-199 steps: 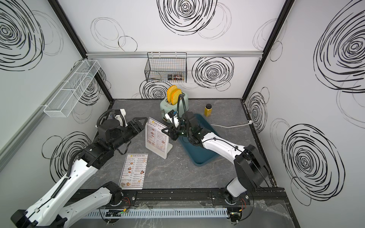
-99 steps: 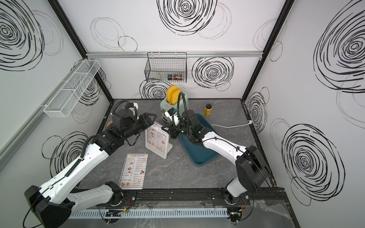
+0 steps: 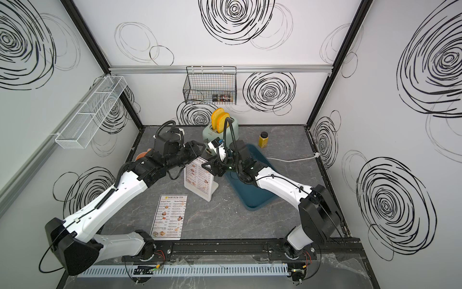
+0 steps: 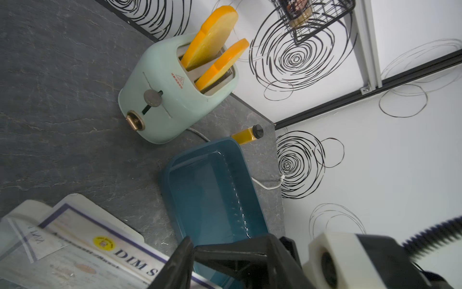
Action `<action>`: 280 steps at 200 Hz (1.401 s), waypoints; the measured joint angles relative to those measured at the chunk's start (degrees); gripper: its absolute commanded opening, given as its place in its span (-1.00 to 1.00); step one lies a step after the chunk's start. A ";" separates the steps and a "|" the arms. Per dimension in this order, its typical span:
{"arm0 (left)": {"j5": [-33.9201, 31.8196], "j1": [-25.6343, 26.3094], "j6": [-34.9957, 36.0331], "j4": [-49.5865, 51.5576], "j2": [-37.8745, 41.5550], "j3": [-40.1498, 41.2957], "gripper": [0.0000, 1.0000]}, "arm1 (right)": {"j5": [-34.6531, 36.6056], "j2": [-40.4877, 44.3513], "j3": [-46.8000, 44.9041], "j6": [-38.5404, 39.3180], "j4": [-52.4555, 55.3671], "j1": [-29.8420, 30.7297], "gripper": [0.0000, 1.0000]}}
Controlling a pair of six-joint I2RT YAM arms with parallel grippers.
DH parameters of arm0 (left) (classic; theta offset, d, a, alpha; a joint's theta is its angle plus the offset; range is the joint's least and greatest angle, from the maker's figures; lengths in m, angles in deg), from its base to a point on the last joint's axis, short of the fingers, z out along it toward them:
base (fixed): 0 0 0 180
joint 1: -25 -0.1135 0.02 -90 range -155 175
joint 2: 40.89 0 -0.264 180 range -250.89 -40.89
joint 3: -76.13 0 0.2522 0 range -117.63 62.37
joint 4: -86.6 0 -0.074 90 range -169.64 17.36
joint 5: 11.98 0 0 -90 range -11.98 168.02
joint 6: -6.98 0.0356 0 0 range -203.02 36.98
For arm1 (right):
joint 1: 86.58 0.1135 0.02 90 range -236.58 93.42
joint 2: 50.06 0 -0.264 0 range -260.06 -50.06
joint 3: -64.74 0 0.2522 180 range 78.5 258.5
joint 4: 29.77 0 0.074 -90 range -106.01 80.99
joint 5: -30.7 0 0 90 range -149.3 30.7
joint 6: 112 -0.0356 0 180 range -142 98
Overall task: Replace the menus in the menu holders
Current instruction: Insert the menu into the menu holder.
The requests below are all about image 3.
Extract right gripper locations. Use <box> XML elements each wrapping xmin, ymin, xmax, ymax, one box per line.
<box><xmin>202</xmin><ymin>153</ymin><xmax>244</xmax><ymax>177</ymax></box>

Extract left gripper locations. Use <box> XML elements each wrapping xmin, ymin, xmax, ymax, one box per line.
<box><xmin>166</xmin><ymin>140</ymin><xmax>207</xmax><ymax>173</ymax></box>

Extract new menu sheet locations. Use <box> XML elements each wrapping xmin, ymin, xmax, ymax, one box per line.
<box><xmin>186</xmin><ymin>158</ymin><xmax>214</xmax><ymax>194</ymax></box>

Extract white menu holder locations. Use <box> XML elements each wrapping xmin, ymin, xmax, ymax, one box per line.
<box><xmin>183</xmin><ymin>156</ymin><xmax>220</xmax><ymax>203</ymax></box>

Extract old menu sheet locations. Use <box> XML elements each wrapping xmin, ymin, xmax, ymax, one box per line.
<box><xmin>150</xmin><ymin>195</ymin><xmax>188</xmax><ymax>241</ymax></box>

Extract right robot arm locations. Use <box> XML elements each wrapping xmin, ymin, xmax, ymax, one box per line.
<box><xmin>202</xmin><ymin>114</ymin><xmax>344</xmax><ymax>260</ymax></box>

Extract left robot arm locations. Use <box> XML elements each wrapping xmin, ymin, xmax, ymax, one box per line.
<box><xmin>45</xmin><ymin>120</ymin><xmax>205</xmax><ymax>276</ymax></box>

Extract front toast slice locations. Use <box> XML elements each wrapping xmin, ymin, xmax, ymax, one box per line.
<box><xmin>216</xmin><ymin>113</ymin><xmax>230</xmax><ymax>133</ymax></box>

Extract toast slice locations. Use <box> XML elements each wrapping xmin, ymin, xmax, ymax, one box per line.
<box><xmin>216</xmin><ymin>113</ymin><xmax>230</xmax><ymax>133</ymax></box>
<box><xmin>211</xmin><ymin>108</ymin><xmax>225</xmax><ymax>130</ymax></box>

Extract mint green toaster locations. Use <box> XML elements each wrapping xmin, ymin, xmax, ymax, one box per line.
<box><xmin>202</xmin><ymin>118</ymin><xmax>239</xmax><ymax>147</ymax></box>

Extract rear toast slice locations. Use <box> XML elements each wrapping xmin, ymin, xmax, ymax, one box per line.
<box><xmin>211</xmin><ymin>108</ymin><xmax>225</xmax><ymax>130</ymax></box>

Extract teal plastic tray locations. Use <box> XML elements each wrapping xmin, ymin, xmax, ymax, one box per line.
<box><xmin>225</xmin><ymin>144</ymin><xmax>278</xmax><ymax>211</ymax></box>

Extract orange mug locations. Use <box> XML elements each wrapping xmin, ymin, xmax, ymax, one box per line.
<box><xmin>135</xmin><ymin>151</ymin><xmax>148</xmax><ymax>161</ymax></box>

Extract orange juice bottle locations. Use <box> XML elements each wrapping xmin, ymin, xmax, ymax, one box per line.
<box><xmin>258</xmin><ymin>131</ymin><xmax>269</xmax><ymax>148</ymax></box>

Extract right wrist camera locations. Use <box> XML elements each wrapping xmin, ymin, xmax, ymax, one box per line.
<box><xmin>206</xmin><ymin>137</ymin><xmax>227</xmax><ymax>162</ymax></box>

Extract items in wire basket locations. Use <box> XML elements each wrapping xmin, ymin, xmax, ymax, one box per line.
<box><xmin>212</xmin><ymin>94</ymin><xmax>233</xmax><ymax>103</ymax></box>

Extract black wire basket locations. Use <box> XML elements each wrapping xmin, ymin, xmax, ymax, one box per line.
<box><xmin>182</xmin><ymin>66</ymin><xmax>238</xmax><ymax>105</ymax></box>

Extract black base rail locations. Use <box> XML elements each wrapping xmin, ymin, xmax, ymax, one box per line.
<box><xmin>154</xmin><ymin>238</ymin><xmax>364</xmax><ymax>261</ymax></box>

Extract white toaster cable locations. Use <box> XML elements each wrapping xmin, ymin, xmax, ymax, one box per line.
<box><xmin>266</xmin><ymin>152</ymin><xmax>321</xmax><ymax>164</ymax></box>

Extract white slotted cable duct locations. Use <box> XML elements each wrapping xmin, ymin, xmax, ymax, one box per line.
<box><xmin>78</xmin><ymin>264</ymin><xmax>289</xmax><ymax>278</ymax></box>

